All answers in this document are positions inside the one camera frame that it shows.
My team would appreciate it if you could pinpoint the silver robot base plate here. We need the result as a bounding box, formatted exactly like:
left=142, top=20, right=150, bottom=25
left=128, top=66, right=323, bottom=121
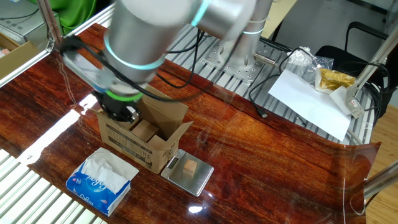
left=203, top=29, right=292, bottom=84

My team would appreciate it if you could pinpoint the yellow snack packet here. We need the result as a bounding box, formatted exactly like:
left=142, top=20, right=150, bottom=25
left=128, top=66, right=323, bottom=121
left=314, top=67, right=357, bottom=95

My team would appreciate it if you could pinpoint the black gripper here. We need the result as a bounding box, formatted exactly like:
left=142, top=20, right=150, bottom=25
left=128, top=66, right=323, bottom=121
left=95, top=92, right=144, bottom=123

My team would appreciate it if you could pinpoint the green cloth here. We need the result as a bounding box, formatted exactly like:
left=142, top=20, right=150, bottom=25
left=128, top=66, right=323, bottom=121
left=29, top=0, right=98, bottom=35

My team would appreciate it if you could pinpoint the green flange ring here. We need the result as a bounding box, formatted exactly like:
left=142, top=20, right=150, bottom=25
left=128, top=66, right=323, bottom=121
left=104, top=88, right=144, bottom=103

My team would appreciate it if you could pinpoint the aluminium frame post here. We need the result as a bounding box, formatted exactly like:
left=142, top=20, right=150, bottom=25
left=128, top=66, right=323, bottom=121
left=363, top=167, right=398, bottom=200
left=349, top=29, right=398, bottom=94
left=36, top=0, right=65, bottom=52

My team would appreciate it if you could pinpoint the silver cable connector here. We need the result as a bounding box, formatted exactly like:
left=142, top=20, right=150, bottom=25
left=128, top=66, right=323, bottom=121
left=253, top=52, right=280, bottom=68

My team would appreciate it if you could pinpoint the blue tissue pack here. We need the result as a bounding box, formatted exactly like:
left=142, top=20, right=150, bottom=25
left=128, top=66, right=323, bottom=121
left=65, top=147, right=140, bottom=217

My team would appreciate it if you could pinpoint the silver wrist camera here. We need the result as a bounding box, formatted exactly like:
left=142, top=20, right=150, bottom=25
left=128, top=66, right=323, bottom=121
left=62, top=51, right=118, bottom=94

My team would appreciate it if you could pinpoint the aluminium table edge rail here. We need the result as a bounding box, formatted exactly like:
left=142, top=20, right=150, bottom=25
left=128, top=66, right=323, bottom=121
left=0, top=2, right=115, bottom=90

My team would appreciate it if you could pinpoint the white paper sheet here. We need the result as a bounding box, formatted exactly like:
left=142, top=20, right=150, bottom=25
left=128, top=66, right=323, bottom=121
left=267, top=68, right=352, bottom=142

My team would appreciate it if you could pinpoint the open cardboard storage box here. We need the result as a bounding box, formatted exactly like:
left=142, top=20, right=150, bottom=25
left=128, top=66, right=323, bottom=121
left=0, top=32, right=41, bottom=80

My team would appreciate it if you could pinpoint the wood grain table mat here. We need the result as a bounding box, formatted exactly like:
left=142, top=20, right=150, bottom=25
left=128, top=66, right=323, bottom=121
left=27, top=58, right=382, bottom=224
left=0, top=23, right=113, bottom=159

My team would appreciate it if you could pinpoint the black cable bundle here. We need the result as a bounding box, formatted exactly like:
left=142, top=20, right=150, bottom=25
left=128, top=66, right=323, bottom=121
left=337, top=60, right=391, bottom=125

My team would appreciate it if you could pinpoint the beige panel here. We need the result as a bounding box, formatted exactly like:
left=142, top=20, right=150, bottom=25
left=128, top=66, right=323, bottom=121
left=262, top=0, right=299, bottom=40

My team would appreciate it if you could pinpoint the brown cardboard box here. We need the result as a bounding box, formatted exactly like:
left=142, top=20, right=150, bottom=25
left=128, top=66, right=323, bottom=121
left=90, top=85, right=194, bottom=174

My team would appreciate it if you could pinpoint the black USB cable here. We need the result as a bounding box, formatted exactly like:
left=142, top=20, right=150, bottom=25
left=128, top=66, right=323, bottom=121
left=248, top=46, right=315, bottom=119

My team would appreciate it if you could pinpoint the silver digital kitchen scale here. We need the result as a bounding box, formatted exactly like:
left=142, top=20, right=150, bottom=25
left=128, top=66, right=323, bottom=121
left=160, top=148, right=215, bottom=197

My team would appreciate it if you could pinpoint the white labelled adapter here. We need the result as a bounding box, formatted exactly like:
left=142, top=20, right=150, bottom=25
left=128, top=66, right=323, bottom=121
left=344, top=83, right=366, bottom=119

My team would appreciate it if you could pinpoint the small wooden cube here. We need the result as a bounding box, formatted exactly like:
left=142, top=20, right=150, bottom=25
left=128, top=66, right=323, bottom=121
left=182, top=159, right=198, bottom=177

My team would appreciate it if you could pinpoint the black chair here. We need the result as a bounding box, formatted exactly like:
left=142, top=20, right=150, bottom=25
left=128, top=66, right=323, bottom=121
left=313, top=20, right=398, bottom=116

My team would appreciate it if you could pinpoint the clear plastic bag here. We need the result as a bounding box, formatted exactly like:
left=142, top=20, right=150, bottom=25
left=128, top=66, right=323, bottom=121
left=285, top=46, right=335, bottom=85

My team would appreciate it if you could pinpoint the grey metal machine case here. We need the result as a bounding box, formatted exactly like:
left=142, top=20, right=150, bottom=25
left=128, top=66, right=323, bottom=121
left=0, top=0, right=62, bottom=47

